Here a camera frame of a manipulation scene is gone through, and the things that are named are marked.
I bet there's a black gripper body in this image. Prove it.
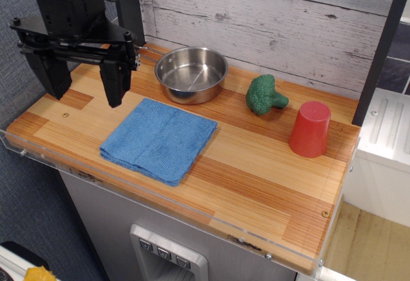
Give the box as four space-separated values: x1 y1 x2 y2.
10 0 138 70

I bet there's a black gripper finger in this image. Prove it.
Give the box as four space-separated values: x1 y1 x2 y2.
25 52 72 100
100 60 131 108

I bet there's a red plastic cup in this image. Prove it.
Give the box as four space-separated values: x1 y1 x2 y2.
289 100 331 158

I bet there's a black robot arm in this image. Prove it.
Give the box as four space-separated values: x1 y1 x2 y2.
10 0 140 108

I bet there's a stainless steel pot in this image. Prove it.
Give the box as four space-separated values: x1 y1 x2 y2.
135 45 229 105

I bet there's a folded blue cloth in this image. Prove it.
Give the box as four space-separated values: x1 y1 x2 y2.
100 99 217 186

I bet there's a green toy broccoli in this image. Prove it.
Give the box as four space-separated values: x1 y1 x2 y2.
245 74 289 116

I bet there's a grey toy fridge cabinet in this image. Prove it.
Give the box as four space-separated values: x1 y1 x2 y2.
61 172 297 280

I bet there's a silver dispenser panel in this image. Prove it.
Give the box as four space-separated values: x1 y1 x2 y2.
129 224 209 280

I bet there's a yellow object at corner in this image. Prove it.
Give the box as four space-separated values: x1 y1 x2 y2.
24 266 57 281

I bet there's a clear acrylic edge guard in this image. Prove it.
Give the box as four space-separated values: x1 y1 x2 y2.
1 131 345 280

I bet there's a white toy sink unit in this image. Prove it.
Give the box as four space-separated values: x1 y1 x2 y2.
343 88 409 226

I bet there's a black vertical post left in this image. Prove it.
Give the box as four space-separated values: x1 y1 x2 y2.
116 0 145 46

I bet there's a black vertical post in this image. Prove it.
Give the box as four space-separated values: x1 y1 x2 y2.
352 0 407 127
116 0 145 46

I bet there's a black vertical post right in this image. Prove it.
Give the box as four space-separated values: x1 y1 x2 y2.
352 0 407 127

